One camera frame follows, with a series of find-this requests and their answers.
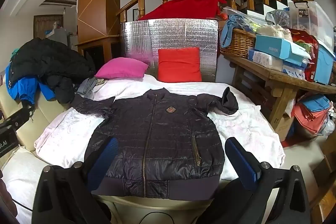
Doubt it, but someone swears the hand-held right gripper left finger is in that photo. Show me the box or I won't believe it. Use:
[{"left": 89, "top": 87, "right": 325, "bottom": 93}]
[{"left": 31, "top": 137, "right": 118, "bottom": 224}]

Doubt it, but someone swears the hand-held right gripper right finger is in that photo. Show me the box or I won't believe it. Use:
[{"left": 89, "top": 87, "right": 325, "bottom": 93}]
[{"left": 210, "top": 137, "right": 311, "bottom": 224}]

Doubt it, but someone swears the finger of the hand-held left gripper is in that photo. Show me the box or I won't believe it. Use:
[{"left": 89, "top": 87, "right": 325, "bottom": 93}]
[{"left": 4, "top": 106, "right": 34, "bottom": 130}]

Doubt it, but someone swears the dark quilted zip jacket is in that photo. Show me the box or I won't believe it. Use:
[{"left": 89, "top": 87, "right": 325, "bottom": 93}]
[{"left": 71, "top": 86, "right": 239, "bottom": 199}]

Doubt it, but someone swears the person's left forearm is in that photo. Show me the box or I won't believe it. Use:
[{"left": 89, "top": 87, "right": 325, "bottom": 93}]
[{"left": 0, "top": 172, "right": 17, "bottom": 224}]

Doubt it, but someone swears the beige leather sofa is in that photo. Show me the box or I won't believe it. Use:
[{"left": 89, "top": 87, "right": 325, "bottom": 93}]
[{"left": 0, "top": 74, "right": 87, "bottom": 224}]

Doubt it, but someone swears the blue jacket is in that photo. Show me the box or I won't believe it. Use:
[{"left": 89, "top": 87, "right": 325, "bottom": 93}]
[{"left": 7, "top": 61, "right": 57, "bottom": 105}]

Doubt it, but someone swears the white blanket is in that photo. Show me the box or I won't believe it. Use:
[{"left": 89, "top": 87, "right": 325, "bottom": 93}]
[{"left": 34, "top": 73, "right": 285, "bottom": 182}]

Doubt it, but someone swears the brown cardboard box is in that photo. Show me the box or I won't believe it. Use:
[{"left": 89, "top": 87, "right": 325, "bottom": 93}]
[{"left": 273, "top": 114, "right": 296, "bottom": 142}]

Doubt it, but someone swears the black puffer jacket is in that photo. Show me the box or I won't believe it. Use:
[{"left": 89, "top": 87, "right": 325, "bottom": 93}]
[{"left": 10, "top": 38, "right": 96, "bottom": 105}]

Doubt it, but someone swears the grey garment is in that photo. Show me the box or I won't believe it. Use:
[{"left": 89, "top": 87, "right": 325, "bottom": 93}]
[{"left": 75, "top": 76, "right": 108, "bottom": 96}]

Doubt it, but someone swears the pile of orange and blue cloths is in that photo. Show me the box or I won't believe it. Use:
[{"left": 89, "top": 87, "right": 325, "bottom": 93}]
[{"left": 294, "top": 94, "right": 332, "bottom": 138}]

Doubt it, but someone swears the white appliance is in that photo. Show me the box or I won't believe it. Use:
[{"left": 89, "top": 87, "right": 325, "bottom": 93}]
[{"left": 46, "top": 27, "right": 79, "bottom": 52}]

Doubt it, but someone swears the wooden table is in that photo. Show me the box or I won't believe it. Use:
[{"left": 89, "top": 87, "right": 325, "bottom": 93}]
[{"left": 220, "top": 52, "right": 336, "bottom": 142}]

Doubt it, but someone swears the pink pillow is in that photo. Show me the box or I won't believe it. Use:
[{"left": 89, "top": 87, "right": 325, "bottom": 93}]
[{"left": 95, "top": 57, "right": 149, "bottom": 79}]

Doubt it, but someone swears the white tissue pack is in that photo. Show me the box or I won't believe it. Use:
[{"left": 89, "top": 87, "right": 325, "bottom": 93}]
[{"left": 248, "top": 48, "right": 284, "bottom": 69}]

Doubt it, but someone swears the red pillow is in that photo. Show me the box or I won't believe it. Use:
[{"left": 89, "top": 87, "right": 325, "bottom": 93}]
[{"left": 157, "top": 47, "right": 202, "bottom": 83}]

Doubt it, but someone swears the blue cardboard box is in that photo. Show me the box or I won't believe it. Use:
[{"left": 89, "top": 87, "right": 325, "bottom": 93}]
[{"left": 255, "top": 34, "right": 311, "bottom": 67}]

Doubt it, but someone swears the wicker basket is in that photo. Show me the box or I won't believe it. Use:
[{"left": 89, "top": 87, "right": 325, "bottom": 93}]
[{"left": 219, "top": 28, "right": 256, "bottom": 59}]

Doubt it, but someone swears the blue plastic storage bin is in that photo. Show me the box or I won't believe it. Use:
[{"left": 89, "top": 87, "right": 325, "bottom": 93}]
[{"left": 314, "top": 42, "right": 336, "bottom": 85}]

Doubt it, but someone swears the red snack bag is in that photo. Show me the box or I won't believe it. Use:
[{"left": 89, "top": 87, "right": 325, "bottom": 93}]
[{"left": 289, "top": 28, "right": 319, "bottom": 82}]

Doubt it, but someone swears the light blue cloth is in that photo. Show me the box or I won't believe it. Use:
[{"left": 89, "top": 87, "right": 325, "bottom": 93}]
[{"left": 222, "top": 14, "right": 252, "bottom": 47}]

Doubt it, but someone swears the silver foil insulation panel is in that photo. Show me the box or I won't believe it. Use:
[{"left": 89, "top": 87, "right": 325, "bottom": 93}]
[{"left": 120, "top": 18, "right": 219, "bottom": 83}]

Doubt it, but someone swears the clear plastic bag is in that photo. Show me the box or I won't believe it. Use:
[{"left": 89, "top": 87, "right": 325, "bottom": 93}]
[{"left": 266, "top": 10, "right": 292, "bottom": 30}]

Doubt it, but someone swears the clear plastic storage box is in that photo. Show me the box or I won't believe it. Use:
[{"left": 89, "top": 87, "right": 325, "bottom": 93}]
[{"left": 288, "top": 1, "right": 336, "bottom": 51}]

